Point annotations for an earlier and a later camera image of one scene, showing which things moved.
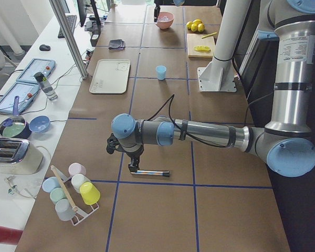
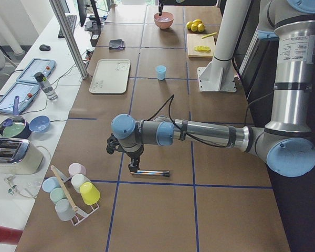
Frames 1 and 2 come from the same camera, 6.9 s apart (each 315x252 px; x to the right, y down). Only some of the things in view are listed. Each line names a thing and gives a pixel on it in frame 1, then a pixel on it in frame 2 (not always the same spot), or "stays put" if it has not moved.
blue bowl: (40, 124) stays put
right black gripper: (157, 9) to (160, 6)
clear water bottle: (45, 86) stays put
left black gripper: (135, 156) stays put
